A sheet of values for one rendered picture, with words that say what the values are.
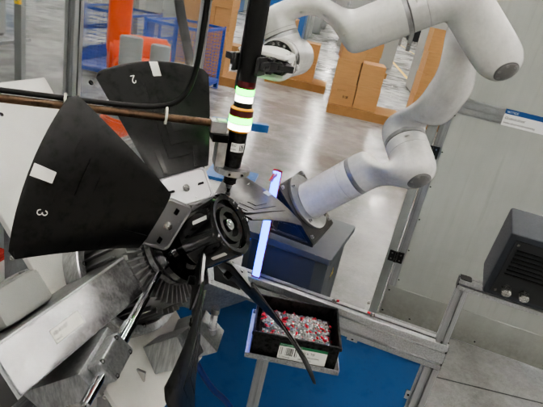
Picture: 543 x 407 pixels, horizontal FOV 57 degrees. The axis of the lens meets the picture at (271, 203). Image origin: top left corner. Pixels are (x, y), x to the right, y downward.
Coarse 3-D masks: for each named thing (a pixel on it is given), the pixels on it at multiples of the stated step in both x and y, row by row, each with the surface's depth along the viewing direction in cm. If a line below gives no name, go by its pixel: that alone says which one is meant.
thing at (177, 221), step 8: (176, 200) 83; (168, 208) 82; (184, 208) 85; (160, 216) 82; (168, 216) 83; (176, 216) 84; (184, 216) 86; (160, 224) 83; (176, 224) 85; (152, 232) 82; (160, 232) 84; (168, 232) 85; (176, 232) 86; (152, 240) 83; (168, 240) 86; (160, 248) 85
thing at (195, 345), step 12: (192, 312) 86; (192, 324) 71; (192, 336) 71; (192, 348) 71; (180, 360) 66; (192, 360) 71; (180, 372) 66; (192, 372) 71; (168, 384) 62; (180, 384) 65; (192, 384) 71; (168, 396) 62; (180, 396) 65; (192, 396) 72
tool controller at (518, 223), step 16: (512, 208) 119; (512, 224) 114; (528, 224) 114; (496, 240) 124; (512, 240) 112; (528, 240) 110; (496, 256) 118; (512, 256) 114; (528, 256) 112; (496, 272) 118; (512, 272) 116; (528, 272) 114; (496, 288) 120; (512, 288) 118; (528, 288) 117; (528, 304) 119
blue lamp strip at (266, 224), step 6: (276, 180) 131; (276, 186) 132; (270, 192) 133; (276, 192) 132; (264, 222) 136; (270, 222) 136; (264, 228) 137; (264, 234) 138; (264, 240) 138; (258, 246) 140; (264, 246) 139; (258, 252) 140; (258, 258) 141; (258, 264) 141; (258, 270) 142; (258, 276) 143
